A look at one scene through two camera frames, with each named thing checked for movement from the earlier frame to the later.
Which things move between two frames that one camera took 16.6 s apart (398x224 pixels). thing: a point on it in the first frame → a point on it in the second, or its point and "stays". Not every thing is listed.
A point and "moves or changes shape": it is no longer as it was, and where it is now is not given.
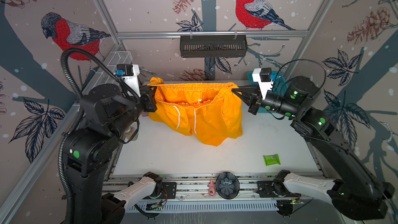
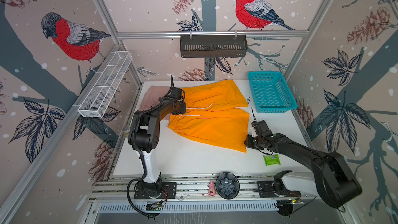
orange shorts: x=210 y=111 moves or changes shape
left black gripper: x=148 y=93 → x=183 y=108
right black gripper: x=255 y=98 → x=248 y=142
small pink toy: x=212 y=190 stays
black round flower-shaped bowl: x=227 y=185 stays
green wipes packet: x=271 y=159 stays
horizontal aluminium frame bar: x=213 y=33 stays
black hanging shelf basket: x=213 y=45 stays
